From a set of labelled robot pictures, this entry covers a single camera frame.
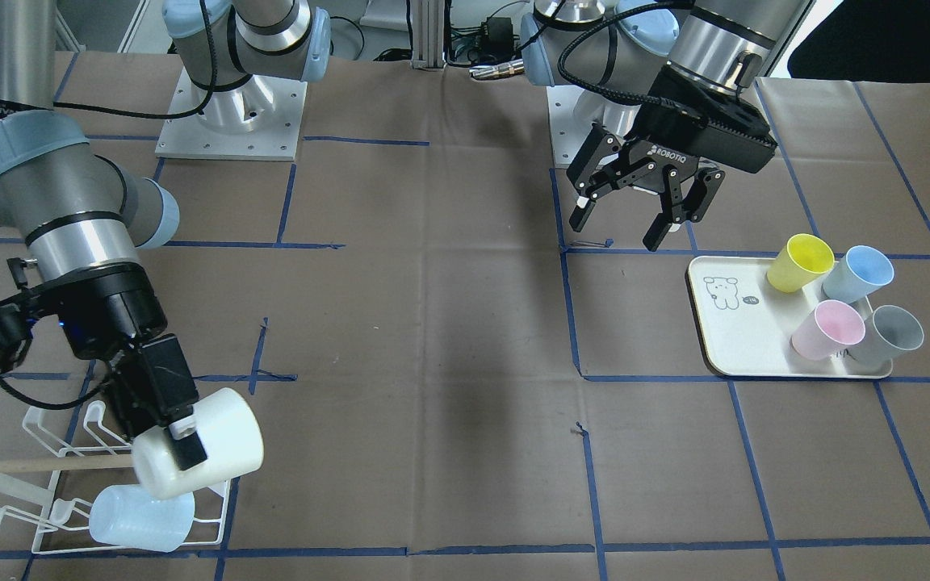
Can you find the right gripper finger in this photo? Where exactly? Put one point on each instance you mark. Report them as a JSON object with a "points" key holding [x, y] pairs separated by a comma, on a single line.
{"points": [[186, 444]]}

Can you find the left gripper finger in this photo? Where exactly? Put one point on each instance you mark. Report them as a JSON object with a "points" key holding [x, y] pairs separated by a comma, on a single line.
{"points": [[604, 162], [677, 208]]}

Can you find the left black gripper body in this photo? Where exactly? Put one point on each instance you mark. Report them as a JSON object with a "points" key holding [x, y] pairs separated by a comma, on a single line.
{"points": [[659, 156]]}

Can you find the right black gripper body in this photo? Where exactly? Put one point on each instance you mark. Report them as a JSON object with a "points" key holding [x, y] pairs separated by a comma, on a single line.
{"points": [[114, 316]]}

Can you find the pale green plastic cup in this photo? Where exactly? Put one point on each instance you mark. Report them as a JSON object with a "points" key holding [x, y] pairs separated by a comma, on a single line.
{"points": [[226, 428]]}

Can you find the light blue plastic cup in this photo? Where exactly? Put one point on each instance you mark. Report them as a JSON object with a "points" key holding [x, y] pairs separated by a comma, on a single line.
{"points": [[129, 516]]}

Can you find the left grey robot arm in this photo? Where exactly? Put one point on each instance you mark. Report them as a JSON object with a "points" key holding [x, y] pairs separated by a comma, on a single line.
{"points": [[726, 45]]}

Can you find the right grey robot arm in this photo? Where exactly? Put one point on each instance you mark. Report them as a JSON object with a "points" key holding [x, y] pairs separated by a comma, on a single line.
{"points": [[84, 220]]}

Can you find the yellow plastic cup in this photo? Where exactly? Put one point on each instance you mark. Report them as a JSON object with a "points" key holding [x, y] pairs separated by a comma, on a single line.
{"points": [[803, 259]]}

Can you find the pink plastic cup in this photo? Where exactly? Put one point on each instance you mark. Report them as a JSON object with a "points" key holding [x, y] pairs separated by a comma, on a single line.
{"points": [[831, 327]]}

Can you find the grey plastic cup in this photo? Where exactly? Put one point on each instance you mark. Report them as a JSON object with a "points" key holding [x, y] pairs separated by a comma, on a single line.
{"points": [[890, 331]]}

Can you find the cream plastic tray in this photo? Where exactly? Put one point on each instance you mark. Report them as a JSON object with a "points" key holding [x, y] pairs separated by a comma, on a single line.
{"points": [[746, 324]]}

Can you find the white wire cup rack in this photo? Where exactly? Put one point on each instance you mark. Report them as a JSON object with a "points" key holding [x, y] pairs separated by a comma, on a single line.
{"points": [[62, 525]]}

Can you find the aluminium frame post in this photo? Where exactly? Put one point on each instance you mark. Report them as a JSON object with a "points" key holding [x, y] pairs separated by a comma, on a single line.
{"points": [[429, 33]]}

